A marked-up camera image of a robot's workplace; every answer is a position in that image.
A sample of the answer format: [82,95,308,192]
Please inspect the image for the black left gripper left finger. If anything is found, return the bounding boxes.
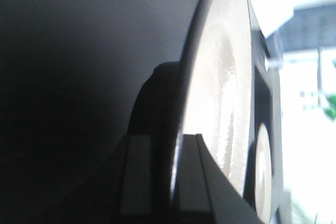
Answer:
[68,135,151,223]

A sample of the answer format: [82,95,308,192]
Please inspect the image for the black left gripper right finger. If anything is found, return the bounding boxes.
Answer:
[178,134,261,223]

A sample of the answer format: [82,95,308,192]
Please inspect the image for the beige round plate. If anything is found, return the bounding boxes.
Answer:
[243,123,272,223]
[127,0,254,201]

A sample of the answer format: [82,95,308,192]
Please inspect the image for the white lab faucet green knobs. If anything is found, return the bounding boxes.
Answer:
[265,47,335,122]

